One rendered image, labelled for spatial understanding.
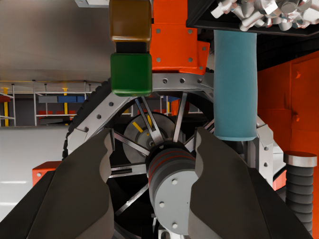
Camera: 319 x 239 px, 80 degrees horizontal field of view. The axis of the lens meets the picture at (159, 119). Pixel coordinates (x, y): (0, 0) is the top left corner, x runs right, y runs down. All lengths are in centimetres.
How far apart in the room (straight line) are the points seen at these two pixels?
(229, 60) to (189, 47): 13
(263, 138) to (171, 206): 32
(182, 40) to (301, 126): 43
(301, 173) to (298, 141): 36
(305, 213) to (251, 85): 23
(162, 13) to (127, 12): 34
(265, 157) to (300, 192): 24
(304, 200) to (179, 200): 20
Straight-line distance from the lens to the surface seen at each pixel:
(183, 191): 38
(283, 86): 78
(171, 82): 50
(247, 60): 43
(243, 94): 41
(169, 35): 52
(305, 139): 71
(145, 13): 20
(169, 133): 106
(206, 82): 52
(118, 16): 20
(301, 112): 71
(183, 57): 51
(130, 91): 19
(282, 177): 416
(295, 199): 39
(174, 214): 40
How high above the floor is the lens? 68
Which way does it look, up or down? 3 degrees up
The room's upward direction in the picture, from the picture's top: 179 degrees clockwise
